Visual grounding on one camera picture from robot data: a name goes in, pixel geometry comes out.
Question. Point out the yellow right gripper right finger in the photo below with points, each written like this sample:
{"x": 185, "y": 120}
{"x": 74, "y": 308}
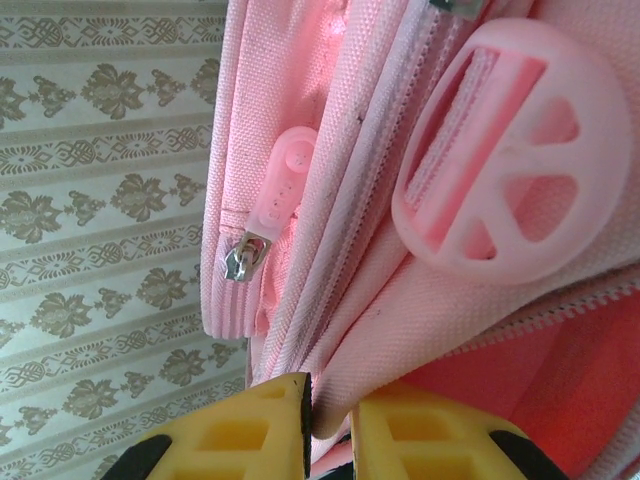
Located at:
{"x": 430, "y": 440}

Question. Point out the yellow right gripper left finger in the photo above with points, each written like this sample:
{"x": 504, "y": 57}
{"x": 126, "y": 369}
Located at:
{"x": 240, "y": 440}

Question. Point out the pink backpack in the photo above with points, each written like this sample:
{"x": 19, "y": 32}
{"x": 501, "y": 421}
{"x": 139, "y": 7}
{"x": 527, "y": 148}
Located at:
{"x": 450, "y": 250}

